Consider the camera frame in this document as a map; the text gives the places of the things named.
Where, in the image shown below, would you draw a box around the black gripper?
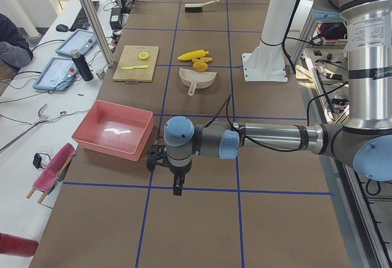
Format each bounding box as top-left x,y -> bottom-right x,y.
167,156 -> 192,196

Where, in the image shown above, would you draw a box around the beige plastic dustpan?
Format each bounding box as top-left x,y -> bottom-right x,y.
179,67 -> 217,96

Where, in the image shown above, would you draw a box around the toy potato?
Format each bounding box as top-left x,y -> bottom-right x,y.
193,61 -> 208,72

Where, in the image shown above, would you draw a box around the toy ginger root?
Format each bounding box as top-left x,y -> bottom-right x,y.
192,56 -> 213,65

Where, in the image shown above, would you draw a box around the yellow toy corn cob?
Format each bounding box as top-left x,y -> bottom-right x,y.
177,50 -> 209,61

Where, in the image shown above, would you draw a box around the beige hand brush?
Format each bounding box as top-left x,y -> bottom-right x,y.
184,0 -> 220,13

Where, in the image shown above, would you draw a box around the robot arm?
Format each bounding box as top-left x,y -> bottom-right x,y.
164,0 -> 391,196

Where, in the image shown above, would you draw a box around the pink plastic bin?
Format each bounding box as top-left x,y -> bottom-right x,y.
72,100 -> 154,161

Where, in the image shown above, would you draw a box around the yellow plastic knife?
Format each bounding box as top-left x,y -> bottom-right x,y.
121,64 -> 149,70

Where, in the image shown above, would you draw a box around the wooden cutting board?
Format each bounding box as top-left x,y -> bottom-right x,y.
113,45 -> 159,82

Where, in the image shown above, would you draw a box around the yellow lemon slices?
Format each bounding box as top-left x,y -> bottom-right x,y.
138,52 -> 149,61

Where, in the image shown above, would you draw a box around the metal reacher grabber tool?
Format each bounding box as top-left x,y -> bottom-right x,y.
1,104 -> 66,153

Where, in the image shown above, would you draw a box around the black water bottle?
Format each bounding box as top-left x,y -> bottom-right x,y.
70,49 -> 94,81

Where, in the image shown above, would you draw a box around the teach pendant near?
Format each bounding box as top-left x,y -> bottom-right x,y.
33,57 -> 78,91

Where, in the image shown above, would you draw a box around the teach pendant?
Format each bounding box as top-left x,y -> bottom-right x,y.
33,57 -> 78,91
55,29 -> 97,58

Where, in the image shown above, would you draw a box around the teach pendant far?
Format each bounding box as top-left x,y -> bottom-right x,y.
55,29 -> 97,58

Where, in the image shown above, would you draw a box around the red cylinder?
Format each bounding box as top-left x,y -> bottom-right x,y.
1,233 -> 39,257

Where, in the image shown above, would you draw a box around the black power adapter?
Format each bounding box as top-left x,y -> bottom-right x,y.
110,7 -> 123,30

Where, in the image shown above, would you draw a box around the black computer mouse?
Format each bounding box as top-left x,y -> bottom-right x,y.
56,24 -> 69,33

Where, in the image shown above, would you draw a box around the seated person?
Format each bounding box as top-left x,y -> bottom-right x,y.
1,14 -> 33,79

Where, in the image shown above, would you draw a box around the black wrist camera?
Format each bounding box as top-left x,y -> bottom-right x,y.
146,145 -> 168,172

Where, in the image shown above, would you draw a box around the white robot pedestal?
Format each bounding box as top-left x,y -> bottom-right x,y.
242,0 -> 298,82

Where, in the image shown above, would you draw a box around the aluminium frame post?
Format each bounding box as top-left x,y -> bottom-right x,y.
79,0 -> 115,67

